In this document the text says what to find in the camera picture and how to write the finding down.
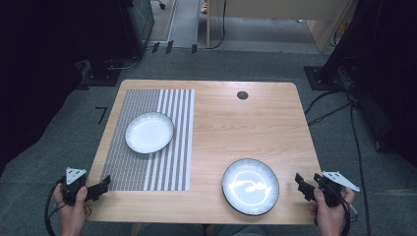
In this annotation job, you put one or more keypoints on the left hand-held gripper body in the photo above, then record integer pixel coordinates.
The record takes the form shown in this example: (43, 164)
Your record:
(72, 188)

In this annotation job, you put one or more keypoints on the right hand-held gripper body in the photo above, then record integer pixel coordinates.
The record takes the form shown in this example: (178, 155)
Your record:
(331, 190)

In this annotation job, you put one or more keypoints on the white plate with dark rim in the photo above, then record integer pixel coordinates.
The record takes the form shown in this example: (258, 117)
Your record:
(250, 187)
(149, 132)

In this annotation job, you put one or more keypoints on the person's right hand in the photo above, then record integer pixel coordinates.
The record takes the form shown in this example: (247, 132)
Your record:
(329, 218)

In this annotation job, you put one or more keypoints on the person's left hand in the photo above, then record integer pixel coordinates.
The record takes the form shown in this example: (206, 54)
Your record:
(70, 216)

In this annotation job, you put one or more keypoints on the grey white striped placemat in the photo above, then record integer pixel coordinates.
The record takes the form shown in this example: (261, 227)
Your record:
(131, 170)

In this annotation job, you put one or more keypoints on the black stand base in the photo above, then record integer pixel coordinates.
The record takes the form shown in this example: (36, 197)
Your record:
(319, 80)
(100, 77)

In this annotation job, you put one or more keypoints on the black round table grommet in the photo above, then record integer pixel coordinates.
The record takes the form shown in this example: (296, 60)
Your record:
(242, 95)

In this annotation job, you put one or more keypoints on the black curtain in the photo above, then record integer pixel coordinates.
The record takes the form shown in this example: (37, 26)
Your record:
(32, 65)
(393, 65)

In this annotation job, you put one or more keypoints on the black floor tape strip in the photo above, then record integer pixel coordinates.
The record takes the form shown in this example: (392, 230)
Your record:
(194, 48)

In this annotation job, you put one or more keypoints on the dark glass cabinet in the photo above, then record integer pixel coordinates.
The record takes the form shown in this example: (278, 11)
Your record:
(142, 19)

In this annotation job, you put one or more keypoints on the light wooden desk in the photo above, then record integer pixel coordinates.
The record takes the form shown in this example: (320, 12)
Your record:
(278, 8)

